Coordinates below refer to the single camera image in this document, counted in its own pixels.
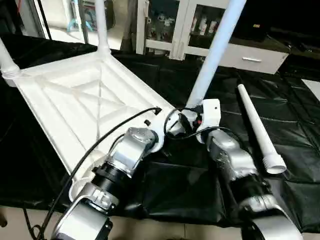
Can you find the white plastic table top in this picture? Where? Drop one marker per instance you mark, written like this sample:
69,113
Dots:
75,105

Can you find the white flat board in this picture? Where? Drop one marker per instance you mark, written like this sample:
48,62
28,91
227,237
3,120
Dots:
312,87

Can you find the white plastic table leg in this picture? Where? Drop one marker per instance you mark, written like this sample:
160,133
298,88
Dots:
7,60
102,25
215,50
260,130

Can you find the white framed glass door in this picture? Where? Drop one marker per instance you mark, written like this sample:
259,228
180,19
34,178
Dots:
60,20

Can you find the dark bookshelf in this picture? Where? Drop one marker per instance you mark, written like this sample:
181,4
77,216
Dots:
285,20

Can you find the white glass door cabinet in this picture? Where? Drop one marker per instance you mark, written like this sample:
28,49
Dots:
175,25

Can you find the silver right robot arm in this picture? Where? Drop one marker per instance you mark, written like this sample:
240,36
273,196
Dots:
240,175

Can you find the colourful toy box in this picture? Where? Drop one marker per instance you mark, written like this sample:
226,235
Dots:
97,12

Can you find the white drawer unit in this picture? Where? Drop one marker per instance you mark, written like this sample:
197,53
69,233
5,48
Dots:
255,57

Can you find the black work mat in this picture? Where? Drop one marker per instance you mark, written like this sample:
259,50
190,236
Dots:
180,190

